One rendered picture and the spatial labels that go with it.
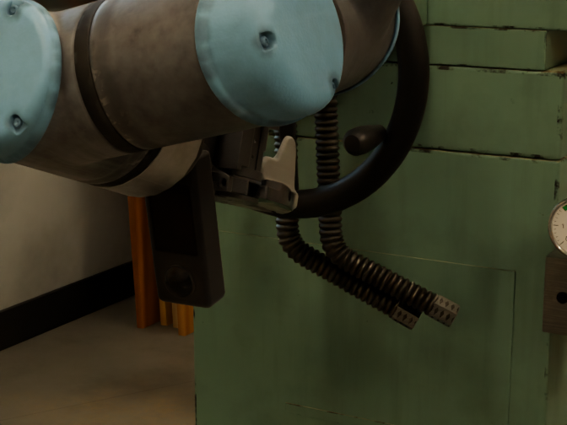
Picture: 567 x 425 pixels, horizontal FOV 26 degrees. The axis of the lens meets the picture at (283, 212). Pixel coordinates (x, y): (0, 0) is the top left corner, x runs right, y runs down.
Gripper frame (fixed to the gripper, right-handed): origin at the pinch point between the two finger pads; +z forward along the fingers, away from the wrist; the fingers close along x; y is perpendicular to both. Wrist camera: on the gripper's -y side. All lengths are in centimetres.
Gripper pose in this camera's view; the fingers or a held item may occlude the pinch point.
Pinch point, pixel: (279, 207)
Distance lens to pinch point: 100.8
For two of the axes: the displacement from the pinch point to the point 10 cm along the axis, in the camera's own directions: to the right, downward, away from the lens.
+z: 4.5, 1.5, 8.8
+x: -8.8, -1.0, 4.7
